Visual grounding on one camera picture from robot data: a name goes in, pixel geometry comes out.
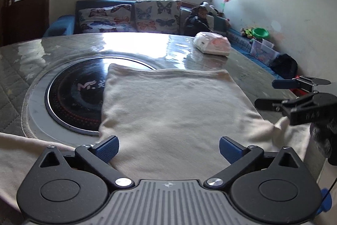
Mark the cream cloth garment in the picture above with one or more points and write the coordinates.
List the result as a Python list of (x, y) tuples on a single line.
[(173, 111)]

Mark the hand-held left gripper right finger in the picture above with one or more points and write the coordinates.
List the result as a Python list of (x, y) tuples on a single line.
[(231, 149)]

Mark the person's right hand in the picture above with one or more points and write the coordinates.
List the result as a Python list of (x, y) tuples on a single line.
[(322, 136)]

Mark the black bag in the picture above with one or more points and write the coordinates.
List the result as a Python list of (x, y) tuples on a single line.
[(284, 65)]

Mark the white plastic bag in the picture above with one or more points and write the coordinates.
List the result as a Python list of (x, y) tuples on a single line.
[(212, 43)]

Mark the wide butterfly print cushion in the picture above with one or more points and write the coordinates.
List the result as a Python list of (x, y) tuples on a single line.
[(105, 18)]

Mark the blue plastic piece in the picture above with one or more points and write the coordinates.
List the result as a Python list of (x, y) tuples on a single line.
[(325, 204)]

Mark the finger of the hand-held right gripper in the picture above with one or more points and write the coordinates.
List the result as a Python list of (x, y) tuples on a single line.
[(267, 104), (284, 83)]

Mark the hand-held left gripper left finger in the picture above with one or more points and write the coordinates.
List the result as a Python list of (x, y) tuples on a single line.
[(108, 149)]

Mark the blue sofa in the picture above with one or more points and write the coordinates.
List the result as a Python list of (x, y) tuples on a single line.
[(63, 24)]

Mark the square butterfly print cushion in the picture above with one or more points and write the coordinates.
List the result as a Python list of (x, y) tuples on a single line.
[(156, 15)]

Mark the round black induction cooktop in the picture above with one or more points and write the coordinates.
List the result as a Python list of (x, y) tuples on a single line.
[(71, 98)]

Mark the teal box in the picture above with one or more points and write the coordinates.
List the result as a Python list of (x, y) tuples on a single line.
[(221, 24)]

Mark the green plastic bowl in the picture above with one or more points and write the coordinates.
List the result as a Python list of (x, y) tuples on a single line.
[(260, 33)]

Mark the clear plastic storage box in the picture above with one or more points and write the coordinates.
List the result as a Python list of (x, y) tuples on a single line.
[(263, 52)]

